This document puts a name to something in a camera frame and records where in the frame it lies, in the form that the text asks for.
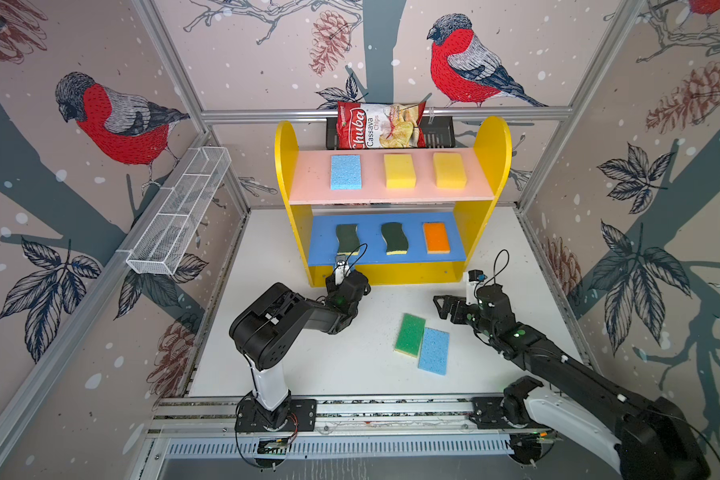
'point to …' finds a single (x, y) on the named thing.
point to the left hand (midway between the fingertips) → (347, 274)
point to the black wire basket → (439, 132)
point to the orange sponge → (436, 238)
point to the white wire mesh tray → (180, 205)
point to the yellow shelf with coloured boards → (399, 215)
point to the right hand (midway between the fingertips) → (442, 304)
